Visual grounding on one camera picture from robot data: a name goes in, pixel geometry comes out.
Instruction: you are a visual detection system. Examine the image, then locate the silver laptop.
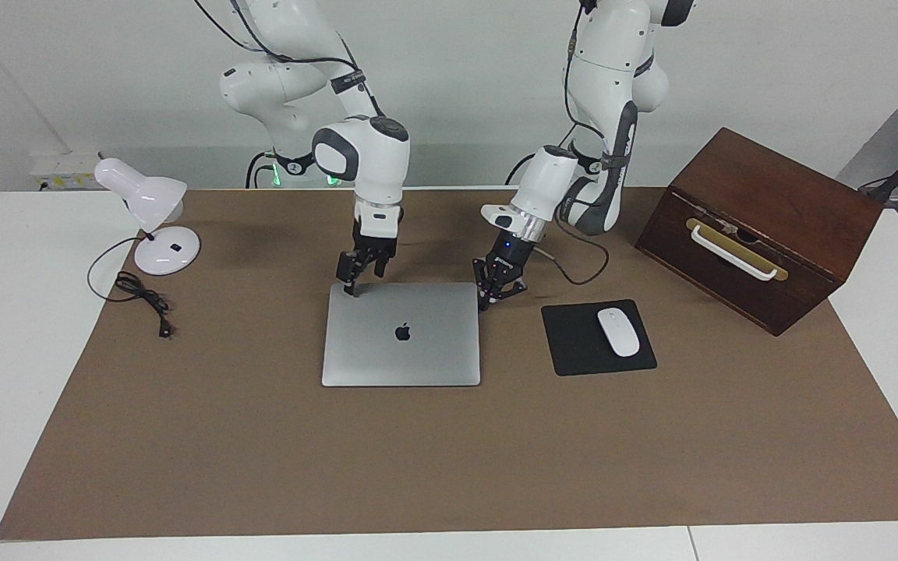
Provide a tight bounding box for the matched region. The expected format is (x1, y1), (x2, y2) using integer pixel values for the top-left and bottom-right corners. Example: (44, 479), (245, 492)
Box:
(321, 282), (482, 388)

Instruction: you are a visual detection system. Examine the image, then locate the black mouse pad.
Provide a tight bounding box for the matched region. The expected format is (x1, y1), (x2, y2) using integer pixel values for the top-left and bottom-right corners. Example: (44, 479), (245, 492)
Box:
(541, 299), (658, 377)

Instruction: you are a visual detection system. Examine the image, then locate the white computer mouse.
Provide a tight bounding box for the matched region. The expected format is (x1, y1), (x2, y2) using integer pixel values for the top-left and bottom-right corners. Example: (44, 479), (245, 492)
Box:
(597, 308), (642, 358)

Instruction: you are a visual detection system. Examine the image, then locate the brown table mat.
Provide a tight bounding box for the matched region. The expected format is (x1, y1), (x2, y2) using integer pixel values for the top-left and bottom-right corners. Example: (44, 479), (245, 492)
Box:
(0, 187), (898, 541)

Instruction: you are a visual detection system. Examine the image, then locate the white desk lamp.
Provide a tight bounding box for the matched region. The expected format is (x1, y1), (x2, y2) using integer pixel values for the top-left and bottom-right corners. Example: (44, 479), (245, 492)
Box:
(94, 157), (202, 276)

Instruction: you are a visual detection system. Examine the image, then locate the dark brown wooden box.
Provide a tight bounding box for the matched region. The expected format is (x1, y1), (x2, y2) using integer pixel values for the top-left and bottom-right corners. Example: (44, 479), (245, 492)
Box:
(635, 127), (885, 337)

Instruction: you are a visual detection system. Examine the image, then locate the white power strip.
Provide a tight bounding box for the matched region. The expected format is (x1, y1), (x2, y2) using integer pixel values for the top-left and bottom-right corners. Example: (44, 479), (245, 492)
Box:
(30, 152), (103, 192)

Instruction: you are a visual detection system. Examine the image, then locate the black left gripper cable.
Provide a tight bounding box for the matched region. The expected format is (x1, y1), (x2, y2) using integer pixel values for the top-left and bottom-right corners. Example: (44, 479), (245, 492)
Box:
(531, 0), (610, 287)

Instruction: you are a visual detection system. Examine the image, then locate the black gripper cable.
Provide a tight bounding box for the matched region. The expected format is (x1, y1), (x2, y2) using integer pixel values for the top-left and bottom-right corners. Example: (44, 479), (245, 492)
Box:
(531, 0), (610, 287)
(193, 0), (387, 118)

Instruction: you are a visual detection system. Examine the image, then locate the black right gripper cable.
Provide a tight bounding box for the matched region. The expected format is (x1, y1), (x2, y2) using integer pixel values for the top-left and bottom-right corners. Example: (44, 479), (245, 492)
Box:
(193, 0), (387, 118)

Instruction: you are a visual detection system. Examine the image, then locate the black lamp power cable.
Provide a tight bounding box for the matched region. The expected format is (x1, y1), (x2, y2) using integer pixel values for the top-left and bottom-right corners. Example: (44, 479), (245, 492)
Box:
(87, 236), (175, 339)

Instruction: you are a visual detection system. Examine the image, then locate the white box handle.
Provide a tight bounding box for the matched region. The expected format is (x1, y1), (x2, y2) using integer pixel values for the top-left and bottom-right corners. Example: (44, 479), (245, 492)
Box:
(689, 224), (779, 281)

